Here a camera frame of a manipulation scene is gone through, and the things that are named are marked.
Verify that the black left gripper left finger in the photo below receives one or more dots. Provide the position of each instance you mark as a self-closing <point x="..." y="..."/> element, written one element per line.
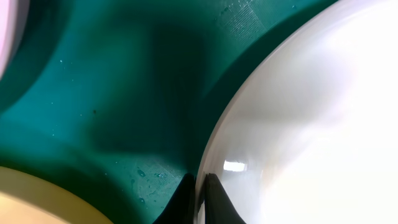
<point x="180" y="207"/>

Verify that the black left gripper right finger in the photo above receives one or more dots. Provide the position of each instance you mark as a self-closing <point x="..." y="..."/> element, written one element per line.
<point x="218" y="207"/>

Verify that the white plate with blue speck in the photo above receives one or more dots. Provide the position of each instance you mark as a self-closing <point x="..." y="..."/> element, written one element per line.
<point x="311" y="135"/>

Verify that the yellow plate with sauce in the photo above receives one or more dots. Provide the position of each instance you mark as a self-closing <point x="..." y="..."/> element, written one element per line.
<point x="29" y="199"/>

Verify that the white plate with sauce streak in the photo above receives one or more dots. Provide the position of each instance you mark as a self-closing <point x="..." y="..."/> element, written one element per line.
<point x="13" y="19"/>

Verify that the teal plastic tray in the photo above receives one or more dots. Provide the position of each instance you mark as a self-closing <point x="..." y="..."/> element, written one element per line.
<point x="114" y="100"/>

